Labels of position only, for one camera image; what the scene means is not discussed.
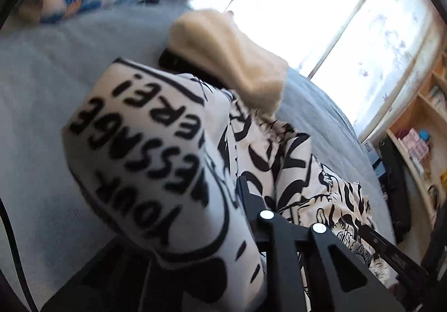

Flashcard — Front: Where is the folded black garment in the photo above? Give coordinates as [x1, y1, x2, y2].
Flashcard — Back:
[159, 48, 233, 89]

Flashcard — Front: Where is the black printed cloth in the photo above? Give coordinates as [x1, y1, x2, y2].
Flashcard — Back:
[379, 137, 420, 243]

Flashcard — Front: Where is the black cable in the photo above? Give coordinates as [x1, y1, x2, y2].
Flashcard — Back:
[0, 198, 38, 312]

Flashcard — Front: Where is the white sheer leaf-print curtain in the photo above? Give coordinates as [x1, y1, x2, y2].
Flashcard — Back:
[307, 0, 441, 138]

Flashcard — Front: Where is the white black-lettered hooded jacket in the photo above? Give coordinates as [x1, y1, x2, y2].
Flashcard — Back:
[61, 58, 399, 312]

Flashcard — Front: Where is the folded cream fleece garment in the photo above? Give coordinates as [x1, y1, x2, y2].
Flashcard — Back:
[168, 9, 290, 115]

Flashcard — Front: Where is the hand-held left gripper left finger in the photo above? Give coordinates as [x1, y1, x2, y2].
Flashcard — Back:
[40, 235, 165, 312]

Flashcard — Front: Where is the wooden bookshelf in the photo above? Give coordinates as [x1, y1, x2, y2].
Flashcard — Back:
[384, 54, 447, 222]

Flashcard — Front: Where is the white and blue carton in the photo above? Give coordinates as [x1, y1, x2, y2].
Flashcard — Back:
[361, 139, 385, 176]

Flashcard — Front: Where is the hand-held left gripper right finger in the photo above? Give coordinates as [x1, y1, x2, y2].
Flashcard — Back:
[237, 175, 406, 312]

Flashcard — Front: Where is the pink drawer organizer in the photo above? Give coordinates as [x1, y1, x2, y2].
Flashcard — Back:
[401, 128, 430, 163]

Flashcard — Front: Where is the grey-blue bed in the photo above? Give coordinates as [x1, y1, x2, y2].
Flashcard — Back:
[0, 1, 399, 299]

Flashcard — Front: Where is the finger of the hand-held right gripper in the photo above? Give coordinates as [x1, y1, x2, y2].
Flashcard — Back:
[359, 224, 434, 294]

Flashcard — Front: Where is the row of books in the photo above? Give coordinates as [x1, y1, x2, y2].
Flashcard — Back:
[428, 85, 447, 107]

